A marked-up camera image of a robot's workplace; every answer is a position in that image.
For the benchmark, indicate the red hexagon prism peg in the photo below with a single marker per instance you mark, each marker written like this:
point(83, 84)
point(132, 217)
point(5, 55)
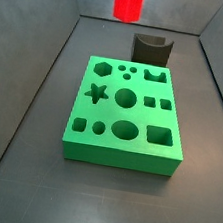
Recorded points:
point(127, 10)

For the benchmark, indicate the green shape sorter block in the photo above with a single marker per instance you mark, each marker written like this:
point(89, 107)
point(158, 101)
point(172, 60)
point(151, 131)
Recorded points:
point(125, 116)

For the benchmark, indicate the black curved holder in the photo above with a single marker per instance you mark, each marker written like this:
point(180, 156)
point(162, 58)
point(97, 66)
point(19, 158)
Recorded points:
point(152, 50)

